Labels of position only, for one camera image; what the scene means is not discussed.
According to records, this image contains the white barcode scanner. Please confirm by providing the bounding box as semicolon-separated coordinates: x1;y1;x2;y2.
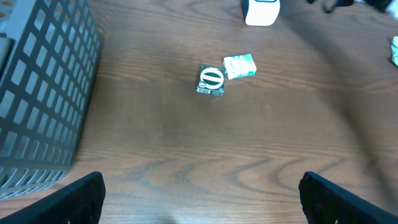
242;0;280;26

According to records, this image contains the dark grey plastic basket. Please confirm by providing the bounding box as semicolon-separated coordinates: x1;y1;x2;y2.
1;0;103;199

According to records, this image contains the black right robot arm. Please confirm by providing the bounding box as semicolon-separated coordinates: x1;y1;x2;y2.
322;0;397;15

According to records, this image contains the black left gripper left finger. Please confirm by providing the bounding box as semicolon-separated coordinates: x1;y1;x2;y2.
1;172;106;224

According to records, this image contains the teal white snack packet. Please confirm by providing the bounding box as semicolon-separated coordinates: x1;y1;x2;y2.
391;36;398;67

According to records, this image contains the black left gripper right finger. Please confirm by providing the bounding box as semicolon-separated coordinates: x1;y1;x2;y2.
298;171;397;224

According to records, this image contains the small teal candy box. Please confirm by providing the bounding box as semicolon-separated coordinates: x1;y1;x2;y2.
223;54;257;80

